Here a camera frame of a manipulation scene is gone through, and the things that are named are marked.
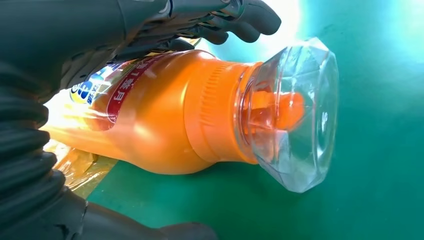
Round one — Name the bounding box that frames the green table mat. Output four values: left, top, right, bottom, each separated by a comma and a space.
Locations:
86, 0, 424, 240

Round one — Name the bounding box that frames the orange bottle clear cap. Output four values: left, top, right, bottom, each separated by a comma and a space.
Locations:
43, 37, 340, 194

